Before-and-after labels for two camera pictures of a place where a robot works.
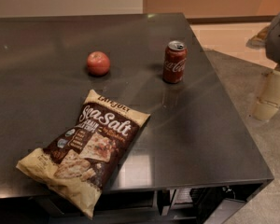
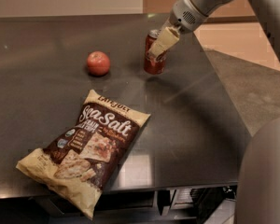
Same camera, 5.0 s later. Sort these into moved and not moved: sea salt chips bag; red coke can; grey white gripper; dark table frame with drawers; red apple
Moved: grey white gripper; red coke can
Not moved: red apple; sea salt chips bag; dark table frame with drawers
